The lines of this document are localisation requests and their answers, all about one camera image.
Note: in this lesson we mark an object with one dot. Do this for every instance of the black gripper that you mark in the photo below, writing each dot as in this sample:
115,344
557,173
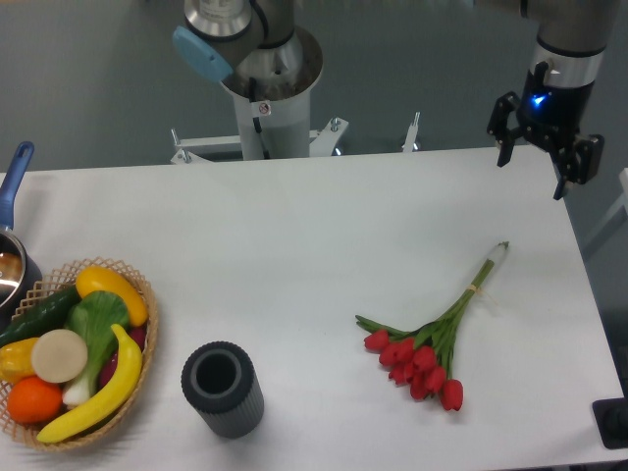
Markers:
550,118

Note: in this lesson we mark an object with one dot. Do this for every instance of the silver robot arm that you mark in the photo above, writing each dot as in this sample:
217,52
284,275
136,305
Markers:
570,44

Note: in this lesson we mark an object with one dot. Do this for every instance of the red tulip bouquet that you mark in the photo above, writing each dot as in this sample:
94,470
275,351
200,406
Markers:
422,359

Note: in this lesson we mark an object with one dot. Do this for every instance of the black device at table edge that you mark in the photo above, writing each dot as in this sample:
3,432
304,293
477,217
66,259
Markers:
611,419

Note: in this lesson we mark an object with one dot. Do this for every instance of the dark grey ribbed vase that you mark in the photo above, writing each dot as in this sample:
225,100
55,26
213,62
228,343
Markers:
220,383

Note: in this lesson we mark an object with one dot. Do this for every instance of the dark red vegetable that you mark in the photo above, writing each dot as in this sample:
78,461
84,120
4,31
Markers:
138,335

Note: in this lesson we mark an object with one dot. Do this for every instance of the green bok choy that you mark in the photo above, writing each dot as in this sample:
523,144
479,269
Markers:
92,319

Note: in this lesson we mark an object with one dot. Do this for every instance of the yellow banana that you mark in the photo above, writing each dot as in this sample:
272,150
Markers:
105,402

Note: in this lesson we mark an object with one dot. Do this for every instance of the woven wicker basket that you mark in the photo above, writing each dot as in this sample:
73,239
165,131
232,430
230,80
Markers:
61,278

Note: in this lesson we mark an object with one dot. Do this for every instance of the green cucumber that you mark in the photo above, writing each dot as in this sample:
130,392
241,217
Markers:
49,314

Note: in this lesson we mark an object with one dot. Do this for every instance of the beige round disc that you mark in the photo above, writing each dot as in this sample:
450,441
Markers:
58,356

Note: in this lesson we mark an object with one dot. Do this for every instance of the yellow bell pepper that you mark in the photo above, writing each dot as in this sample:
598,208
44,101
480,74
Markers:
15,360

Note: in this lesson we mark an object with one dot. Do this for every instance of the orange fruit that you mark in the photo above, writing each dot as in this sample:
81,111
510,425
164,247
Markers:
32,400

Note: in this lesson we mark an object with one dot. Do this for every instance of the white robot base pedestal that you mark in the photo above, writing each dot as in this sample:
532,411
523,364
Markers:
268,65

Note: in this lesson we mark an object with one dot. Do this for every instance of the blue-handled steel saucepan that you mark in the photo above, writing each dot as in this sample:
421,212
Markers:
19,272

